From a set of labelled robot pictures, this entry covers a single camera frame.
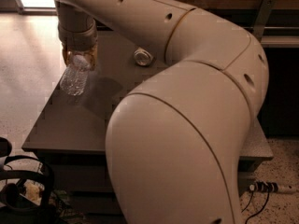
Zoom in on clear plastic water bottle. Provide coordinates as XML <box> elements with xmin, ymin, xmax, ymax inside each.
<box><xmin>60</xmin><ymin>53</ymin><xmax>91</xmax><ymax>96</ymax></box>

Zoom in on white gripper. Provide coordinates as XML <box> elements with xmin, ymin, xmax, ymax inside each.
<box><xmin>55</xmin><ymin>1</ymin><xmax>98</xmax><ymax>71</ymax></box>

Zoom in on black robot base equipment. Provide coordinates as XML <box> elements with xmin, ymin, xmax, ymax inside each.
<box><xmin>0</xmin><ymin>137</ymin><xmax>66</xmax><ymax>224</ymax></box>

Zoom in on right metal shelf bracket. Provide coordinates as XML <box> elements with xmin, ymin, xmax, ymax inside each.
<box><xmin>252</xmin><ymin>0</ymin><xmax>277</xmax><ymax>41</ymax></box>

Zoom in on wooden wall counter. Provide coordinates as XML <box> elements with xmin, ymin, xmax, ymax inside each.
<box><xmin>178</xmin><ymin>0</ymin><xmax>299</xmax><ymax>36</ymax></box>

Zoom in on silver soda can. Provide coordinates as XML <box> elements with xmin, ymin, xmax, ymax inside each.
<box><xmin>134</xmin><ymin>48</ymin><xmax>153</xmax><ymax>66</ymax></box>

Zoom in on grey drawer cabinet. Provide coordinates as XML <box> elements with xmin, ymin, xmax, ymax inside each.
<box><xmin>21</xmin><ymin>30</ymin><xmax>275</xmax><ymax>224</ymax></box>

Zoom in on white power strip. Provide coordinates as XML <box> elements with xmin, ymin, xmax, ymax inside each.
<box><xmin>248</xmin><ymin>181</ymin><xmax>297</xmax><ymax>195</ymax></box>

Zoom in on black power cable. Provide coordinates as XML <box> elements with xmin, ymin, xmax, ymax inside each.
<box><xmin>241</xmin><ymin>189</ymin><xmax>271</xmax><ymax>224</ymax></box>

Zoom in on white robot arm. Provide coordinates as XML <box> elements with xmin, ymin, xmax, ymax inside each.
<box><xmin>56</xmin><ymin>0</ymin><xmax>269</xmax><ymax>224</ymax></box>

